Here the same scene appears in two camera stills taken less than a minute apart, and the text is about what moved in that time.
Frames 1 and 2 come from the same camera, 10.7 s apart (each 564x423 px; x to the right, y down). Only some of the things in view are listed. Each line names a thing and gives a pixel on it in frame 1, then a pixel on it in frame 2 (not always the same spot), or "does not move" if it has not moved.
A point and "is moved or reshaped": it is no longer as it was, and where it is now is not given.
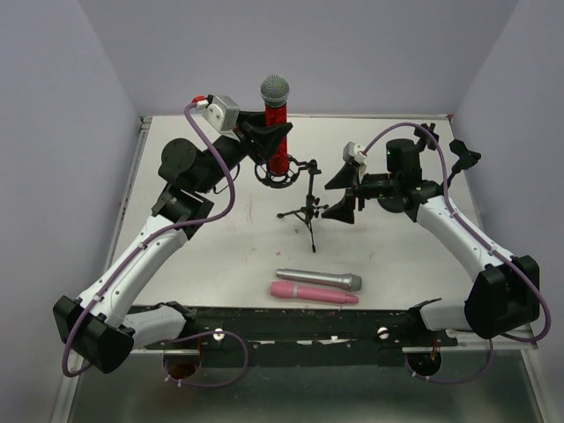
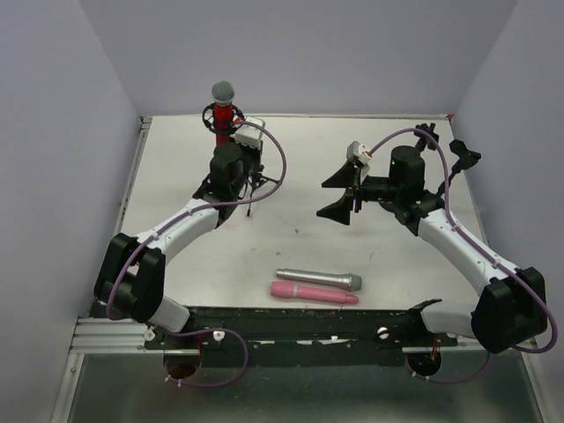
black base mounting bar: [307, 336] does not move
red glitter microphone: [274, 91] is moved or reshaped
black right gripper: [359, 189] does not move
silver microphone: [352, 281] does not move
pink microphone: [290, 289] does not move
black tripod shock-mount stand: [271, 181] is moved or reshaped
